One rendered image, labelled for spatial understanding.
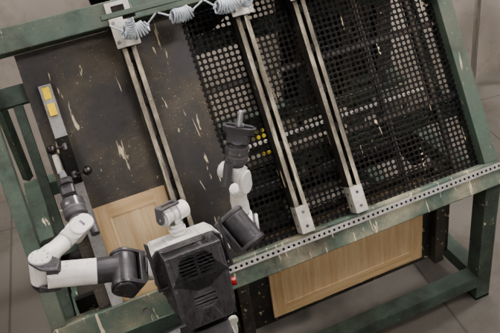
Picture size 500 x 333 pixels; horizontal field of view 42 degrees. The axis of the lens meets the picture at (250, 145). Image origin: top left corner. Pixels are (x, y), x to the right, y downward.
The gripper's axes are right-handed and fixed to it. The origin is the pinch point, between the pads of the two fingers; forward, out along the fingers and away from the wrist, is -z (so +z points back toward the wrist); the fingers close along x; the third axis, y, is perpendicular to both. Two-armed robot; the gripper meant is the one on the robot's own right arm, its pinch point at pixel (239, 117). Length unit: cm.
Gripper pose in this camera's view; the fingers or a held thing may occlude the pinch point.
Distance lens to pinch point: 244.7
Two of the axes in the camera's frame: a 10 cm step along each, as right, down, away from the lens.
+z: -1.0, 9.2, 3.9
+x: -9.8, -1.6, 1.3
